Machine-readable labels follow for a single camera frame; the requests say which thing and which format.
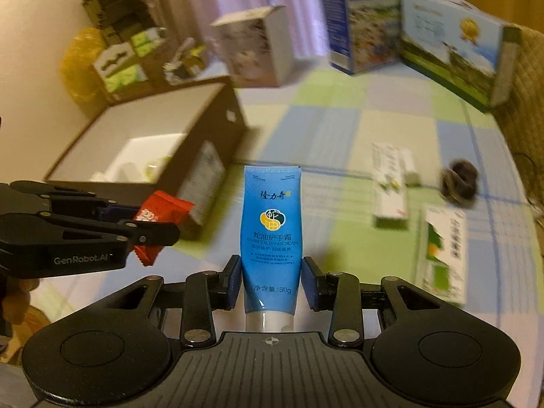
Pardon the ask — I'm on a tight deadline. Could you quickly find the yellow plastic bag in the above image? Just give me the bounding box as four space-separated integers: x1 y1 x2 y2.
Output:
63 27 112 107

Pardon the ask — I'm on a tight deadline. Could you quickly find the stack of green tissue packs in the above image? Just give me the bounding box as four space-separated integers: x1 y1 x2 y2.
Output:
104 25 168 94

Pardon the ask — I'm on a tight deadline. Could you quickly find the white ointment box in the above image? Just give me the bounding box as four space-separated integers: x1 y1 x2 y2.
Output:
371 141 411 228

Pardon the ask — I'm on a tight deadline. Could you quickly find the yellow jelly packet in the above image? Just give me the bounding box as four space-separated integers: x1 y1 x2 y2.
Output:
144 156 171 178

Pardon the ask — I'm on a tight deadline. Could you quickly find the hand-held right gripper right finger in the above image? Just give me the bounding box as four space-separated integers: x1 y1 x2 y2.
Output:
300 256 430 347

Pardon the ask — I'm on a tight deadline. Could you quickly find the checkered tablecloth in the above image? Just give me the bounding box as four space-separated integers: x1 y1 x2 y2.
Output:
25 62 544 349

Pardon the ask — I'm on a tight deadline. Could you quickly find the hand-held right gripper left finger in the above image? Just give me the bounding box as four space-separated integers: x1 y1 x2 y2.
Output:
115 255 244 348

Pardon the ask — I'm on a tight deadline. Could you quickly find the quilted beige chair cover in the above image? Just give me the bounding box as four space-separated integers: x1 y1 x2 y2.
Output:
493 25 544 188

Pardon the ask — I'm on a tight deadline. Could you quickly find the dark scrunchie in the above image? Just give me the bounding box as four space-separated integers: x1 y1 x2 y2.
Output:
440 158 479 208

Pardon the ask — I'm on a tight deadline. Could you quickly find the crumpled plastic wrapper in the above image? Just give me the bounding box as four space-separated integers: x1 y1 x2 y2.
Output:
164 37 200 86

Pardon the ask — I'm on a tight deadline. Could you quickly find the dark handled bag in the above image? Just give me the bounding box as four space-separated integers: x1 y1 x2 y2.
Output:
81 0 154 47

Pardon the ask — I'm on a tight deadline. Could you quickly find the light blue milk carton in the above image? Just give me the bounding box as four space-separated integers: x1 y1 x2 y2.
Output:
399 0 523 113

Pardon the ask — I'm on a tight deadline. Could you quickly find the red candy packet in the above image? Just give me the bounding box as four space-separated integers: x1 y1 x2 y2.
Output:
133 190 196 266

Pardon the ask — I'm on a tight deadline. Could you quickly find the small olive box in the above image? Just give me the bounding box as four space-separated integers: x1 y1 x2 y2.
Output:
183 45 209 77

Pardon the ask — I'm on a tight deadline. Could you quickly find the white humidifier box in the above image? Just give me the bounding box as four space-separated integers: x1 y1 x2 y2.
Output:
210 5 292 88

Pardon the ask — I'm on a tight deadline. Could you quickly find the brown cardboard box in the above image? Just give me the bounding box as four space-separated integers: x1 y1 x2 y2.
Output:
44 75 248 241

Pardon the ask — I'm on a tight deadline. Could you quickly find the person's left hand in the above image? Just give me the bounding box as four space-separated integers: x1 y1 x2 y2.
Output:
0 279 40 321

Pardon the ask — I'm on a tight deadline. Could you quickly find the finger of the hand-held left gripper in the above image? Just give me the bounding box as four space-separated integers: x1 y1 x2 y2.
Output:
0 211 181 248
0 181 142 224

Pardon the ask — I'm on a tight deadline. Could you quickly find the large cardboard carton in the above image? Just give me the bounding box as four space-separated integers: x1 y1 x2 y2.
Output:
108 36 188 103

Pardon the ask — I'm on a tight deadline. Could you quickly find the blue hand cream tube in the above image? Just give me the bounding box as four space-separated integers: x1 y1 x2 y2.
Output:
243 165 303 333

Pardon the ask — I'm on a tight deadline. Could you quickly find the dark blue milk carton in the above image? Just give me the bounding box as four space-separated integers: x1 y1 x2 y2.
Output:
317 0 411 76

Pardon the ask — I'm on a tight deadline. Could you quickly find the green medicine box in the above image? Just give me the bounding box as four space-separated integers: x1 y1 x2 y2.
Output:
414 205 468 307

